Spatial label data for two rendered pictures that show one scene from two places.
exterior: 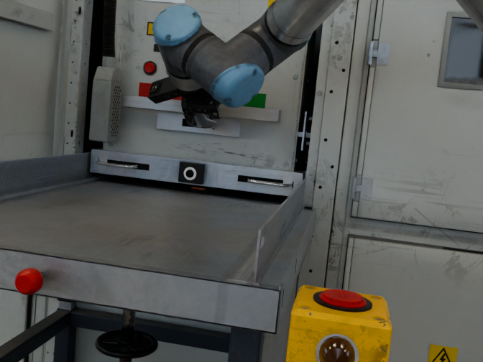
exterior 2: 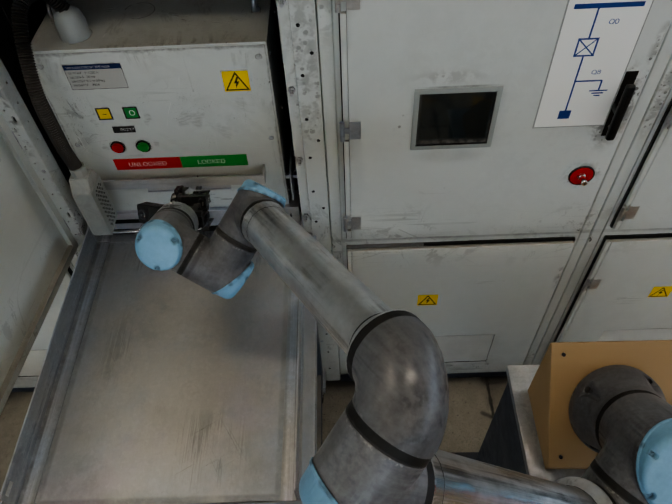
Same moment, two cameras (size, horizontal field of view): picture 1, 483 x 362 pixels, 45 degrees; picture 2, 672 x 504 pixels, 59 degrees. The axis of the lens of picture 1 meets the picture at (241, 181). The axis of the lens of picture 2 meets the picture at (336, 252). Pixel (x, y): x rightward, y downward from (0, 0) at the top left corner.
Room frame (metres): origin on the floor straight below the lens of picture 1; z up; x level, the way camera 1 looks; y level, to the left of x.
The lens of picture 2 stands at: (0.33, -0.08, 2.04)
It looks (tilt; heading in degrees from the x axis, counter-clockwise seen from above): 51 degrees down; 351
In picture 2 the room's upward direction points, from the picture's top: 3 degrees counter-clockwise
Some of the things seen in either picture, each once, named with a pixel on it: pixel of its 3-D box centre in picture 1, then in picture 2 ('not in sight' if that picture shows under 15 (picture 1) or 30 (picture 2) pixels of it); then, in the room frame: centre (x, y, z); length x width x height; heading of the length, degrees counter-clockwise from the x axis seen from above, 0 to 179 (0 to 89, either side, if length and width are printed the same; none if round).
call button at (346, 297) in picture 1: (341, 304); not in sight; (0.49, -0.10, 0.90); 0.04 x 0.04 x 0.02
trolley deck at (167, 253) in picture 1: (136, 228); (184, 357); (1.07, 0.19, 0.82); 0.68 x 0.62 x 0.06; 170
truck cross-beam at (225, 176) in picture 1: (195, 172); (198, 211); (1.46, 0.12, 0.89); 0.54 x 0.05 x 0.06; 80
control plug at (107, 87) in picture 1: (107, 104); (94, 199); (1.42, 0.34, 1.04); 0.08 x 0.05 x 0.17; 170
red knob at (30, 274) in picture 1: (32, 279); not in sight; (0.72, 0.25, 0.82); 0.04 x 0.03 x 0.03; 170
